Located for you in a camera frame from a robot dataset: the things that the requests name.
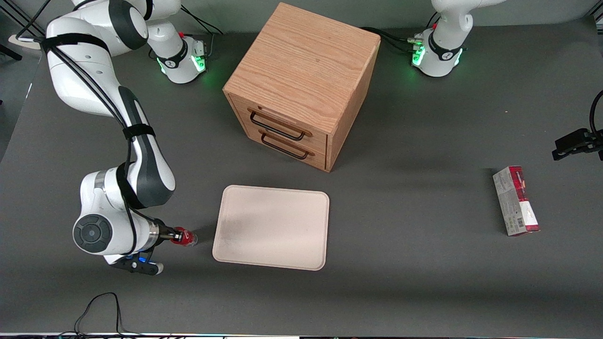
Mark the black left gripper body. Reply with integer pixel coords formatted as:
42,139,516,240
552,128,603,161

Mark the red coke bottle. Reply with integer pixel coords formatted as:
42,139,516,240
171,227,198,247

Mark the beige plastic tray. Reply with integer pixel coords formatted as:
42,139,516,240
212,185,330,272

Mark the red plaid carton box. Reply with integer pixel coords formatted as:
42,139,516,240
492,165,541,237

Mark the wooden drawer front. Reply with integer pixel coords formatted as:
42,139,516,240
243,123,329,172
231,94,329,153

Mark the wooden drawer cabinet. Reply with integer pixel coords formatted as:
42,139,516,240
222,2,381,173

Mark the white flat stand foot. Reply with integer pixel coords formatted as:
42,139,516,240
8,35,45,50

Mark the black looped camera cable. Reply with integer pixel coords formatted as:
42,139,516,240
590,89,603,137

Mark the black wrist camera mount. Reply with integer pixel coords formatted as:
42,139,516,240
109,253,164,276

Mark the black strapped arm cable bundle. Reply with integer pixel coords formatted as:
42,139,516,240
41,33,156,257

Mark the thin black table cable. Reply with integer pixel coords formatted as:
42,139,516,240
57,292,142,339

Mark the black drawer handle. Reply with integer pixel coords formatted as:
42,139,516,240
248,109,307,141
260,133,310,160

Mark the black right arm base cable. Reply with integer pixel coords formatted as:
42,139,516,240
179,5,224,59

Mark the black arm base cable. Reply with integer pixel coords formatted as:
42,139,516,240
360,27,420,53
179,5,224,59

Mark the black left arm base cable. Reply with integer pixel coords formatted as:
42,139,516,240
360,27,420,53

